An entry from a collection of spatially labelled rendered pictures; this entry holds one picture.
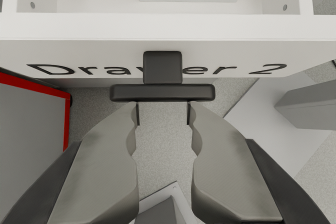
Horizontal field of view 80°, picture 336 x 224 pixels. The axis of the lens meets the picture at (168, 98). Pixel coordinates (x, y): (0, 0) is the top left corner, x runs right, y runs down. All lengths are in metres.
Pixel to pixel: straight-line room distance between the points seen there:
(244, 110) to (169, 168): 0.48
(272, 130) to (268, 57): 0.98
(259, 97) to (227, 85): 0.17
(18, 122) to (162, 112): 0.61
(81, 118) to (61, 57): 0.95
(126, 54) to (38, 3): 0.11
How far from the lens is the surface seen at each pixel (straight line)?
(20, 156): 0.78
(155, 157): 1.06
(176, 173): 1.08
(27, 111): 0.79
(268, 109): 1.15
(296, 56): 0.19
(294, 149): 1.22
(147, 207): 1.11
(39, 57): 0.19
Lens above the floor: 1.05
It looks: 83 degrees down
